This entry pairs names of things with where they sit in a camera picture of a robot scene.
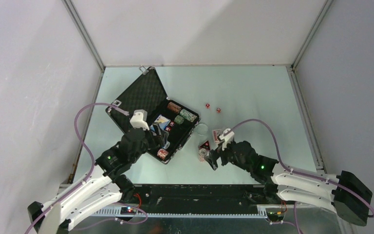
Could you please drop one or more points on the clear round dealer button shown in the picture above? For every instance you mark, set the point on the clear round dealer button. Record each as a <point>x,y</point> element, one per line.
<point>201,129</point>

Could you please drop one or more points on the green chip stack in case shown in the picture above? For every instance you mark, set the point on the green chip stack in case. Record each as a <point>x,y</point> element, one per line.
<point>179,119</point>

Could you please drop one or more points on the red chip stack in case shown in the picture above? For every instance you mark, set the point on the red chip stack in case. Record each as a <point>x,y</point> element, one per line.
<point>162,153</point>

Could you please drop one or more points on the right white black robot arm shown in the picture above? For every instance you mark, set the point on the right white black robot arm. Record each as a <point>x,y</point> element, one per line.
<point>344,194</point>

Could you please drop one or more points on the black aluminium poker case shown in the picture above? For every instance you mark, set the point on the black aluminium poker case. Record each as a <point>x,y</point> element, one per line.
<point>147,93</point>

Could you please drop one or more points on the red playing card deck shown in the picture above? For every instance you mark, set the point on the red playing card deck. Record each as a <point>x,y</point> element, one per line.
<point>217,135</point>

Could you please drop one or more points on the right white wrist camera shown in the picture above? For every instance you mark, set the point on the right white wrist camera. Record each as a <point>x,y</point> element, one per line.
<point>225,138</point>

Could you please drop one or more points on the green white chip stack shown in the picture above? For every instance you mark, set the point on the green white chip stack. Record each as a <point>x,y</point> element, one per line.
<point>187,115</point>

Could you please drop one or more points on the red dice in case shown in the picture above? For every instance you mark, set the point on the red dice in case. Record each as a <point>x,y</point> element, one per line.
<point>170,126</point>

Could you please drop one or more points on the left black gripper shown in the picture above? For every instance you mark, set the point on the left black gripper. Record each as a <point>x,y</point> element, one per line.
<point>162,135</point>

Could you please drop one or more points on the black triangular all-in button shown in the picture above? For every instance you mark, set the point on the black triangular all-in button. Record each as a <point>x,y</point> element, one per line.
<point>205,145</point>

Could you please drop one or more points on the brown chip stack in case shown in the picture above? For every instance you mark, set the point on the brown chip stack in case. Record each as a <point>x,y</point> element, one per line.
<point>174,107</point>

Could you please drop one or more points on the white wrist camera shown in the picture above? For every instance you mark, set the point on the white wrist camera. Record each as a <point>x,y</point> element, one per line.
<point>139,120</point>
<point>225,138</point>

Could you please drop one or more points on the red white chip stack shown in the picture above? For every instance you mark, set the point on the red white chip stack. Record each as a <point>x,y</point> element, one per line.
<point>202,154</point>

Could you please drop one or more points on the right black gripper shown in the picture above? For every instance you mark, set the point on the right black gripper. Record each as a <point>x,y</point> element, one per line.
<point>214,154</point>

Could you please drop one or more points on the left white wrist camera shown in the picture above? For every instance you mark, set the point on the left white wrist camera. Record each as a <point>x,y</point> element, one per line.
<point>139,120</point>

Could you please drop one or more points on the blue playing card deck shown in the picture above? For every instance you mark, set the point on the blue playing card deck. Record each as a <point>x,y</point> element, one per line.
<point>162,122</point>

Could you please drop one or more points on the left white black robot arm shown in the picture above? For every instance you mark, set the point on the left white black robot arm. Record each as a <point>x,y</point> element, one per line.
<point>105,183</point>

